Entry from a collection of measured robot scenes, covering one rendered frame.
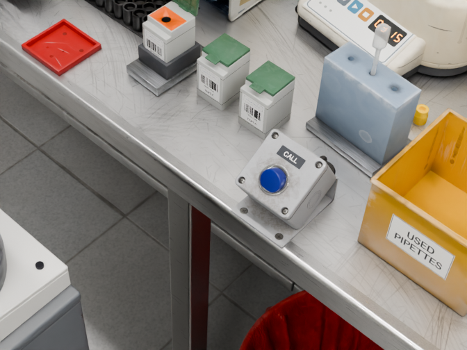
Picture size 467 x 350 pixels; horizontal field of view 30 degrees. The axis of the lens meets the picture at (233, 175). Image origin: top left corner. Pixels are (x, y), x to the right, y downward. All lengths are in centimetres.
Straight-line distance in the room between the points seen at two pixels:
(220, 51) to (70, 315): 33
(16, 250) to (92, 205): 118
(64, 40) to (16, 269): 36
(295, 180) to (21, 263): 27
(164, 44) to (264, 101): 14
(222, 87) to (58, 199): 112
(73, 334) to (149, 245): 106
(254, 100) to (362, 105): 12
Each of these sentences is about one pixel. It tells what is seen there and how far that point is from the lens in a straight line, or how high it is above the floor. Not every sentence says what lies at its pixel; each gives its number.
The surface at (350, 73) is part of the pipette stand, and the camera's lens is 92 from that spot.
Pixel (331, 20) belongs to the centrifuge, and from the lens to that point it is 108.
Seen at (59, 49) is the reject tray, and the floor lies 88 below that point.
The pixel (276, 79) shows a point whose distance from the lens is 95.
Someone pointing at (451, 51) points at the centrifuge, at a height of 92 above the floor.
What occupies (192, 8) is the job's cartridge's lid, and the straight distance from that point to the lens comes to 101.
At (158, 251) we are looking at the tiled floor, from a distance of 195.
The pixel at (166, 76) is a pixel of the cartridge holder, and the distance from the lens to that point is 102.
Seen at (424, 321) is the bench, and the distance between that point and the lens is 87.
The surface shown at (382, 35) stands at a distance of 88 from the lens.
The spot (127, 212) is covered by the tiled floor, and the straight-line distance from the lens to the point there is 202.
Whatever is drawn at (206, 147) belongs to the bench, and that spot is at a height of 87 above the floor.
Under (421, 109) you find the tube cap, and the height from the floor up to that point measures 89.
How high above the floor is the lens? 160
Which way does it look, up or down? 50 degrees down
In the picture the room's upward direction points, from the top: 4 degrees clockwise
